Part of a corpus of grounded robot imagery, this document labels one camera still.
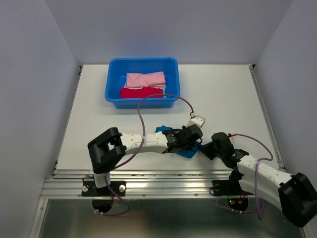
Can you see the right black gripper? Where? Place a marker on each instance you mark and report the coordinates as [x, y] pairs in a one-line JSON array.
[[205, 148]]

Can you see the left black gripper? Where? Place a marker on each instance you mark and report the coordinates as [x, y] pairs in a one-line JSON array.
[[190, 145]]

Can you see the teal t shirt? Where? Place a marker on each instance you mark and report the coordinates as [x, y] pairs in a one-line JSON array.
[[187, 152]]

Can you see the blue plastic bin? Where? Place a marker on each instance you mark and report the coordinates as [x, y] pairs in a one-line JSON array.
[[116, 79]]

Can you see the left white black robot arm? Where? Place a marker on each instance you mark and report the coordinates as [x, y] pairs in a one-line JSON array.
[[111, 146]]

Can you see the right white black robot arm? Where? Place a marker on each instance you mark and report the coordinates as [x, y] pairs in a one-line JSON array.
[[294, 195]]

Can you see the light teal folded shirt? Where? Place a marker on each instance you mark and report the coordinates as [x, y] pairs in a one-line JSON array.
[[163, 90]]

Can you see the red folded t shirt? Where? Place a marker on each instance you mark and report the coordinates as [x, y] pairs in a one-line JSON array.
[[129, 93]]

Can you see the pink folded t shirt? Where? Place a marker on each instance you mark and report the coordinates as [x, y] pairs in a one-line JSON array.
[[139, 80]]

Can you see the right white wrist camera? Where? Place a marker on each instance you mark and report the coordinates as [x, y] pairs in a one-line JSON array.
[[231, 138]]

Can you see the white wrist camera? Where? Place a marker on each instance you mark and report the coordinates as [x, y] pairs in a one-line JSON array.
[[231, 138], [199, 121]]

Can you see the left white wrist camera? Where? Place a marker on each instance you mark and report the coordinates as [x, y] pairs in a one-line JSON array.
[[199, 121]]

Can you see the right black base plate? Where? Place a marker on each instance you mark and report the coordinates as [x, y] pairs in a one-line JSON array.
[[224, 188]]

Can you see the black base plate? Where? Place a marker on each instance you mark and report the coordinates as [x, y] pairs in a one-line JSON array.
[[224, 188], [90, 190]]

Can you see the aluminium rail frame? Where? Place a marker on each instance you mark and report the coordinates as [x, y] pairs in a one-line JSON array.
[[169, 195]]

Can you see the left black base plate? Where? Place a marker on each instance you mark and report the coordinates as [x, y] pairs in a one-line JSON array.
[[90, 190]]

